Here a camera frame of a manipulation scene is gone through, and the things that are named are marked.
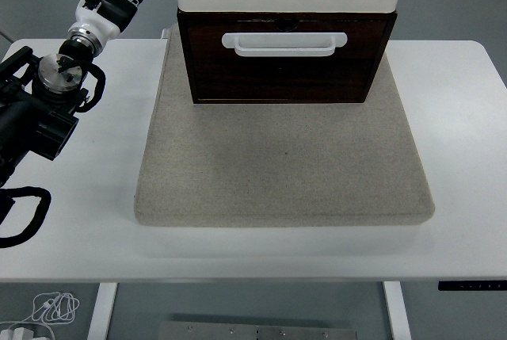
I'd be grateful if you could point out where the white charger plug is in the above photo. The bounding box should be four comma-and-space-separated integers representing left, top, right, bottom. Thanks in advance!
2, 326, 36, 340

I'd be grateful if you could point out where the white table leg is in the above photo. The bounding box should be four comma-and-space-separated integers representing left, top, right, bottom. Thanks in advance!
86, 282, 119, 340
383, 281, 413, 340

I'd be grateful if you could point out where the dark wooden drawer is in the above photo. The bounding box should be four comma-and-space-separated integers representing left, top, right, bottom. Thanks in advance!
185, 18, 390, 62

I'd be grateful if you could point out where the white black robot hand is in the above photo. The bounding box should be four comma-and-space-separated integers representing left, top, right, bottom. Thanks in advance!
73, 0, 156, 48

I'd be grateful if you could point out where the dark wooden drawer cabinet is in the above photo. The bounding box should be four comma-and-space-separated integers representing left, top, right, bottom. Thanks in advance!
176, 9, 398, 105

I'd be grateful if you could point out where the white drawer handle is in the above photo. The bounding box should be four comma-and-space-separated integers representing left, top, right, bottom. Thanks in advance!
221, 32, 349, 58

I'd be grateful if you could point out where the beige fabric mat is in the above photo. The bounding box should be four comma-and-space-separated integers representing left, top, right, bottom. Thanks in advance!
133, 25, 436, 229

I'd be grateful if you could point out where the white earphone cable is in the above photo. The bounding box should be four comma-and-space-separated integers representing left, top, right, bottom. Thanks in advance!
0, 291, 81, 331

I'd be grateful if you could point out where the black table control panel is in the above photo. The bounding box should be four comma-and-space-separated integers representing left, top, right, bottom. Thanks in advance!
437, 281, 507, 292

